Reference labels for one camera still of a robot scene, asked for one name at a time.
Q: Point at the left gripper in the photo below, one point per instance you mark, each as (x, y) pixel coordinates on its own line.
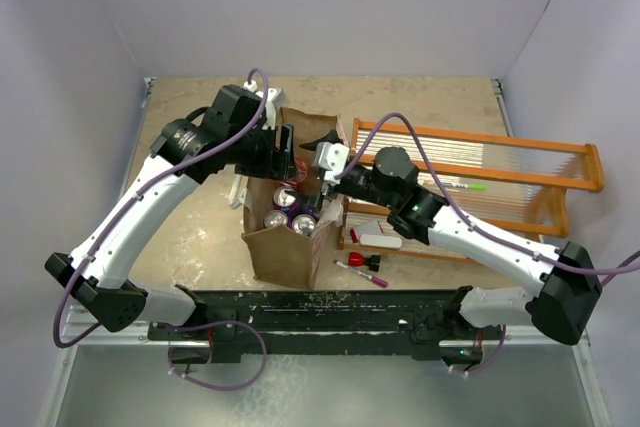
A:
(276, 164)

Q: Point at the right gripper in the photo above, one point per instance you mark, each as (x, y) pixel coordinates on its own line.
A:
(314, 202)

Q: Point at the red cola can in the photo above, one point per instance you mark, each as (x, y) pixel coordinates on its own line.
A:
(302, 170)

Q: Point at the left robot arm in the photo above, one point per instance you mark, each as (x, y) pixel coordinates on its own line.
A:
(239, 129)

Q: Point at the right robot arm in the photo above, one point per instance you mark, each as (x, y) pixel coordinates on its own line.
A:
(557, 289)

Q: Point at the purple fanta can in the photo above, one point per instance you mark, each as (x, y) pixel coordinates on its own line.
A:
(303, 224)
(285, 199)
(275, 218)

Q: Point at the red black stamp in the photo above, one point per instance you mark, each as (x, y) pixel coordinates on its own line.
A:
(372, 262)

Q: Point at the white eraser bar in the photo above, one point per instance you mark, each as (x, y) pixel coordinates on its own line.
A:
(380, 241)

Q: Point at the pink marker pen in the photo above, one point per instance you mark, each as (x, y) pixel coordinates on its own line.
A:
(371, 278)

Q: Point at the green tipped pen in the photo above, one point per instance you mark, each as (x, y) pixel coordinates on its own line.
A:
(460, 185)

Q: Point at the wooden shelf rack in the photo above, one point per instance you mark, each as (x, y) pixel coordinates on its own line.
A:
(519, 185)

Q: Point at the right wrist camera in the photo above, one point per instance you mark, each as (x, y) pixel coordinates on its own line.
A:
(330, 160)

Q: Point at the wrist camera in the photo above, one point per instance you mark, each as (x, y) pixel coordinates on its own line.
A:
(330, 160)
(275, 98)

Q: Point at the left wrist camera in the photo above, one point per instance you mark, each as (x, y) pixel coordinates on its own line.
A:
(275, 98)

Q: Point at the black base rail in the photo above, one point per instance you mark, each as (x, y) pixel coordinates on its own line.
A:
(421, 324)

